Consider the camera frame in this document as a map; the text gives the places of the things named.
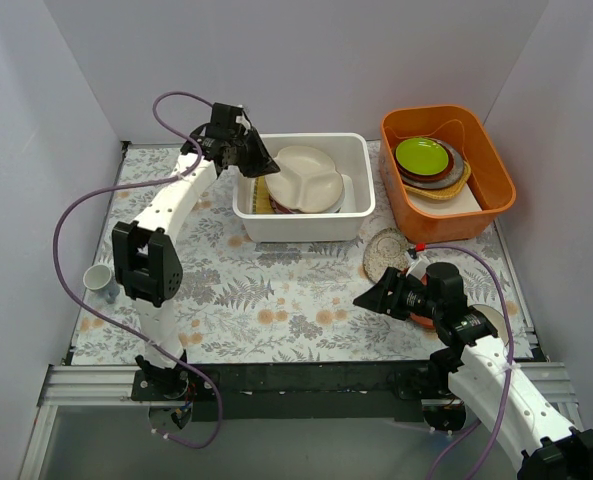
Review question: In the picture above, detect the red brown plate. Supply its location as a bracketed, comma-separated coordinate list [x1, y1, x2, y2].
[407, 274, 435, 331]

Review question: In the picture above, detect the orange plastic bin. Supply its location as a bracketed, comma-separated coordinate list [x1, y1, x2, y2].
[379, 105, 516, 243]

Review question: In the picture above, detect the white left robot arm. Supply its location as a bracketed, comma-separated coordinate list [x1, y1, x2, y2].
[111, 103, 280, 400]

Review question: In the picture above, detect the speckled beige plate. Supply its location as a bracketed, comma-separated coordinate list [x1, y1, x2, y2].
[363, 228, 411, 283]

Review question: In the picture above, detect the woven yellow basket tray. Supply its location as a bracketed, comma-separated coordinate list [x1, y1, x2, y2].
[403, 161, 472, 201]

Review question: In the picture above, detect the yellow bamboo mat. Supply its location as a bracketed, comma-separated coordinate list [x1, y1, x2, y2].
[251, 177, 275, 215]

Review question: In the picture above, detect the pink polka dot plate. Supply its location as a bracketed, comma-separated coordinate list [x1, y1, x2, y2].
[269, 197, 294, 214]

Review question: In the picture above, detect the white board in bin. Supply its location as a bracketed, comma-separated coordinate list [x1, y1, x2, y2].
[408, 185, 482, 216]

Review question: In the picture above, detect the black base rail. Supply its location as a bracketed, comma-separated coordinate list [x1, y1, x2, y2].
[131, 359, 466, 431]

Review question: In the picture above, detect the black rimmed white bowl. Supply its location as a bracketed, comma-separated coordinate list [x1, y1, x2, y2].
[474, 304, 507, 338]

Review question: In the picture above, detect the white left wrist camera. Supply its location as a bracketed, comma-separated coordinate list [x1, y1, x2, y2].
[236, 106, 252, 132]

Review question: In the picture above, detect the cream divided plate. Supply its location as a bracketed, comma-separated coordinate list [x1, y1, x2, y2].
[265, 146, 344, 214]

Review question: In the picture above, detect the white small cup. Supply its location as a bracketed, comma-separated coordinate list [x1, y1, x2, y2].
[83, 264, 120, 304]

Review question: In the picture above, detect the brown plate under green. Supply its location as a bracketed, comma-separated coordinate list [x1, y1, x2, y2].
[397, 146, 454, 183]

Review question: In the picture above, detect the pale blue rimmed plate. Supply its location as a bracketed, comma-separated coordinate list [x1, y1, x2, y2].
[324, 175, 346, 214]

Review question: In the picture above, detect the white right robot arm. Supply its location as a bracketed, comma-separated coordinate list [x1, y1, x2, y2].
[353, 262, 593, 479]

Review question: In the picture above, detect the floral table mat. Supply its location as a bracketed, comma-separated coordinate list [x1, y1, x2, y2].
[70, 141, 532, 365]

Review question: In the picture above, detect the grey round plate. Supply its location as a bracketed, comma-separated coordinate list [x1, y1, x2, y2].
[400, 142, 465, 190]

